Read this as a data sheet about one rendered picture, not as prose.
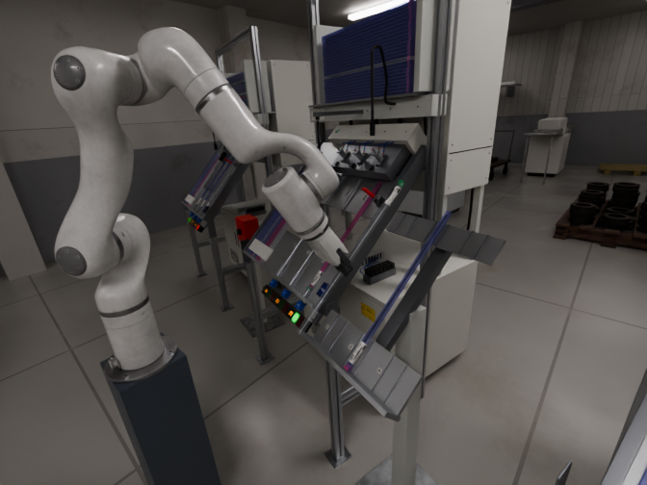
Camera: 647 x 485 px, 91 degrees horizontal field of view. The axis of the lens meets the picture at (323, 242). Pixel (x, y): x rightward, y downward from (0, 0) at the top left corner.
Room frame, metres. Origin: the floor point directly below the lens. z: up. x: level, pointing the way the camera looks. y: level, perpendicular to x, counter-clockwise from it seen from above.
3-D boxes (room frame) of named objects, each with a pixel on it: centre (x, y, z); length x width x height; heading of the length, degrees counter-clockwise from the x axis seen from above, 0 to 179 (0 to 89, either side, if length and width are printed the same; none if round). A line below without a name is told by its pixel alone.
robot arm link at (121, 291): (0.80, 0.55, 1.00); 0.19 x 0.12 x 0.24; 173
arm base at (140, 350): (0.76, 0.55, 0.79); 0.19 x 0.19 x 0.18
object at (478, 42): (1.75, -0.60, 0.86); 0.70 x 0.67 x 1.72; 33
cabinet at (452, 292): (1.57, -0.31, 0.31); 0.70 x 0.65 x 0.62; 33
